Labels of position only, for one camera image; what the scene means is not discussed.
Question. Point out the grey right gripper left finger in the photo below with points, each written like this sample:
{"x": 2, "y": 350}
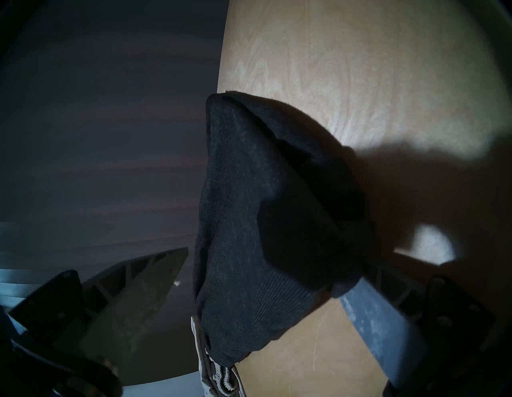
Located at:
{"x": 132, "y": 304}

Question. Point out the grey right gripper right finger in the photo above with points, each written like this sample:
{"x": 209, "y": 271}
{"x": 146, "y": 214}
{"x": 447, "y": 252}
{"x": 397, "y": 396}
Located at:
{"x": 392, "y": 332}

